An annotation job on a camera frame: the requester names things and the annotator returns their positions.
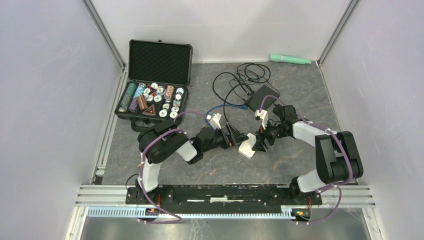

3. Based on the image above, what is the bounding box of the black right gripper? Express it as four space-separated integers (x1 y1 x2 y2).
251 118 288 153

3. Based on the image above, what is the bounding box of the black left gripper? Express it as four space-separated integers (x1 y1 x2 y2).
202 122 249 153

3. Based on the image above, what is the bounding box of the white network switch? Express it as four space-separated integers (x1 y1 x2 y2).
238 133 256 159

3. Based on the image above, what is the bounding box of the blue ethernet cable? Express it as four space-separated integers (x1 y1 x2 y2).
205 104 250 129

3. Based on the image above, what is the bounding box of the black cable with green plug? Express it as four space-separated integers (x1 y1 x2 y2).
222 82 253 128

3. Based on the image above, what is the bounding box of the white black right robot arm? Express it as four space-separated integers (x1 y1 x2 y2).
251 104 364 204

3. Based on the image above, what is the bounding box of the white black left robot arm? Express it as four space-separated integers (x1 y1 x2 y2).
137 119 249 204

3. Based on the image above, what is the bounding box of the black router box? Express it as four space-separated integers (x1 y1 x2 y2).
245 85 280 112

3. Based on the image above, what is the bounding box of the mint green flashlight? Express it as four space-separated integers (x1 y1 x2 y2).
269 53 312 65

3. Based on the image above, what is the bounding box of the black poker chip case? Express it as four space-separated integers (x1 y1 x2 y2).
114 39 193 132

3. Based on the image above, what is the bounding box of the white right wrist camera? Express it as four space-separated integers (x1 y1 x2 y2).
254 109 268 130

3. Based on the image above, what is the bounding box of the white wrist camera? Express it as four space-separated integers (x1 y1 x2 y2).
254 109 268 130
206 113 222 130

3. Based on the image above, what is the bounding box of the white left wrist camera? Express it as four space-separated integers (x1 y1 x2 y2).
206 113 222 130

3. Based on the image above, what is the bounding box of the black power cable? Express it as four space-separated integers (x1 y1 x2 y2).
211 62 273 107

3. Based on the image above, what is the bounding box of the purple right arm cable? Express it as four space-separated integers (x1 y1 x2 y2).
258 95 357 225

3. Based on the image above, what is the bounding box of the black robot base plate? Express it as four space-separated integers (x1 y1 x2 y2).
125 184 323 215

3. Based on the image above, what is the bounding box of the aluminium frame rail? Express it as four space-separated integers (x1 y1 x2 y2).
75 185 376 208

